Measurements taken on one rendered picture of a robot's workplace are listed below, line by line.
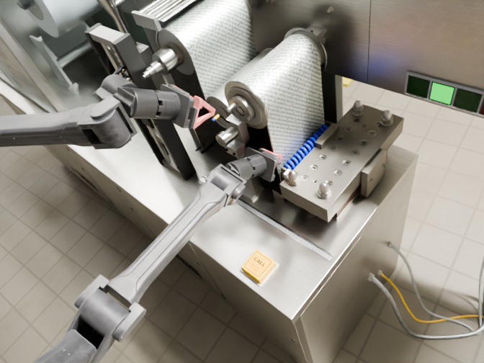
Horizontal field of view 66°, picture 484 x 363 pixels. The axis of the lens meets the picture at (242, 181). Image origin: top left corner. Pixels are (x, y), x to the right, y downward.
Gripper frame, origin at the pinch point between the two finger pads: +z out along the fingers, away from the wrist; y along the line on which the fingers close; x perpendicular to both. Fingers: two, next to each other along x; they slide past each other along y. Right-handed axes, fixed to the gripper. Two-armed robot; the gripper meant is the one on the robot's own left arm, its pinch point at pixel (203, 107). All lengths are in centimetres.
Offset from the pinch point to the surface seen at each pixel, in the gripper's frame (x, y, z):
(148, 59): -2, -68, 31
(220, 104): -2.2, -11.6, 17.4
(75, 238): -134, -137, 49
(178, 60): 6.2, -22.2, 8.2
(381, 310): -82, 36, 109
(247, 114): -0.1, 2.6, 12.9
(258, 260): -37.5, 16.5, 18.6
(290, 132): -3.6, 6.2, 29.4
